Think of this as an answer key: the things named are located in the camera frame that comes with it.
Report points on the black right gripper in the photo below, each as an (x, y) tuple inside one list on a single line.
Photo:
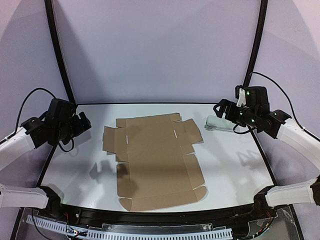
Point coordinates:
[(229, 110)]

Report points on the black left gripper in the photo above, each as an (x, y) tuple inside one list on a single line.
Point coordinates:
[(80, 122)]

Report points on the brown cardboard box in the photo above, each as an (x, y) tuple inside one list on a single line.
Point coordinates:
[(156, 163)]

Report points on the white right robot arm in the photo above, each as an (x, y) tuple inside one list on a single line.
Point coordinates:
[(252, 109)]

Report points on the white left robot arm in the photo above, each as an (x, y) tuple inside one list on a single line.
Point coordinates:
[(60, 124)]

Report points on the pale green oblong case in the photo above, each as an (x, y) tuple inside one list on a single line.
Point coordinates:
[(214, 123)]

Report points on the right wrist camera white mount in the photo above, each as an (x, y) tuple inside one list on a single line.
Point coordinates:
[(240, 95)]

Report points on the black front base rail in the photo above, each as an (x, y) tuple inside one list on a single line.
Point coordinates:
[(285, 225)]

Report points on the right black frame post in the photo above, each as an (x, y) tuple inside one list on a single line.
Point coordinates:
[(251, 65)]

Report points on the black frame post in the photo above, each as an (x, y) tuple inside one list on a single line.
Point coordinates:
[(251, 65), (52, 24)]

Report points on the white slotted cable duct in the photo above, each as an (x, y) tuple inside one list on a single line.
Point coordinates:
[(131, 232)]

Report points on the left black frame post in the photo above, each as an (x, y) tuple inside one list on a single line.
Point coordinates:
[(52, 24)]

